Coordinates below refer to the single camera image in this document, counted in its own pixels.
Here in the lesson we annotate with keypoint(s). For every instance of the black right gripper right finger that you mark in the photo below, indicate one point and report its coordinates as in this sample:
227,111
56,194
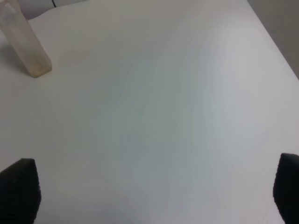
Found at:
286,188

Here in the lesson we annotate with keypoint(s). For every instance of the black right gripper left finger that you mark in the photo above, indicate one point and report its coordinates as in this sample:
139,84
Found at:
20,193

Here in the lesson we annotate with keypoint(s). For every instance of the clear plastic drink bottle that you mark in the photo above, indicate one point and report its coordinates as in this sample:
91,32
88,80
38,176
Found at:
23,40

